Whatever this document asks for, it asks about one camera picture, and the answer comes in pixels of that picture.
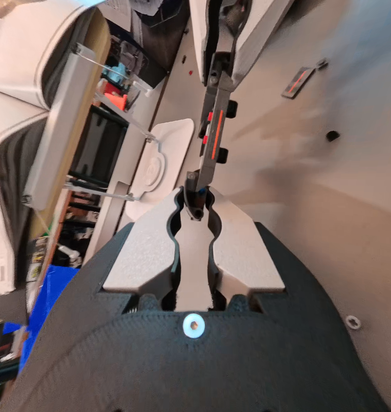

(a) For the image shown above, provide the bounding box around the dark printed lego box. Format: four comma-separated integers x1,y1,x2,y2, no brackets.
105,0,191,89

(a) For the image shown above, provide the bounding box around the cluttered storage shelf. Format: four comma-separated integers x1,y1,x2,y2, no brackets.
0,32,151,387

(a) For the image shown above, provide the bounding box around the white base book stand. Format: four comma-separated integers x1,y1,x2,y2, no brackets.
21,13,196,239

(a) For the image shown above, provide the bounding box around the black box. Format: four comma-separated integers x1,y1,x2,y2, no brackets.
69,105,129,189

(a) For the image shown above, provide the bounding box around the blue storage bin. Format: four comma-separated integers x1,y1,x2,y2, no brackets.
2,264,81,366

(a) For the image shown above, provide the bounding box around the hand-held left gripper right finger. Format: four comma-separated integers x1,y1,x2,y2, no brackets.
207,186,285,304

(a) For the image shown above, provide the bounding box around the red storage bin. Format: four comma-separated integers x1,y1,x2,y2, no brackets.
103,82,129,111

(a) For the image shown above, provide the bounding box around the grey orange-striped lego tile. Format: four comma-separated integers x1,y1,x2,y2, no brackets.
281,66,318,99

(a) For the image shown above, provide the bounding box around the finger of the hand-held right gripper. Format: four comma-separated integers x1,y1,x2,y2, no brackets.
231,0,296,92
189,0,222,86

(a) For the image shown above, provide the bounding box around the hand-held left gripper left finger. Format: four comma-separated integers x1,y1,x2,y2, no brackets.
103,186,187,304

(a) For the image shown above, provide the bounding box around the grey black lego technic model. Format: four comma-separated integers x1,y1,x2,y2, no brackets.
184,51,239,223

